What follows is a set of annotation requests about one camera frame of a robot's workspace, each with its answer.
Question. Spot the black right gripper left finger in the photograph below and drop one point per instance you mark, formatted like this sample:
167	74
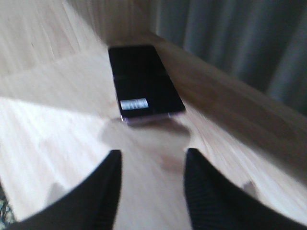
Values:
92	205

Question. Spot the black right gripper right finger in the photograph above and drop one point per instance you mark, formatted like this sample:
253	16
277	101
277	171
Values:
215	203

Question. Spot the black smartphone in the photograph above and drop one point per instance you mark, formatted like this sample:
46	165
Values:
144	89

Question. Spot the wooden shelf unit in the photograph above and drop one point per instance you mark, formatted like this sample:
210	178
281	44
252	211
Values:
59	118

